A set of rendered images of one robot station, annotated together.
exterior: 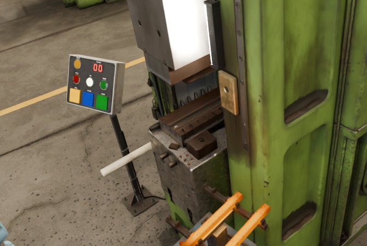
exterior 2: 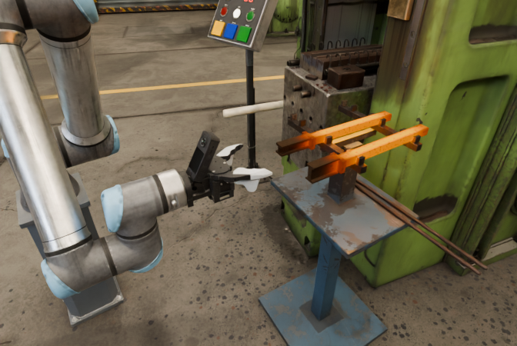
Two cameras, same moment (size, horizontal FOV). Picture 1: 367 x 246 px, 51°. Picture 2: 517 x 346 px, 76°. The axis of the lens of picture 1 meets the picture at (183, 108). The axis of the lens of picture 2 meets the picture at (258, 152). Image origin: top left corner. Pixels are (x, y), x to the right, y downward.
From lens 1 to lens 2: 76 cm
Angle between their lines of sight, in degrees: 8
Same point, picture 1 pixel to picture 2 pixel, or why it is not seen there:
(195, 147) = (338, 72)
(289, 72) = not seen: outside the picture
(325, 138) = (500, 100)
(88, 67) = not seen: outside the picture
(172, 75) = not seen: outside the picture
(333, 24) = not seen: outside the picture
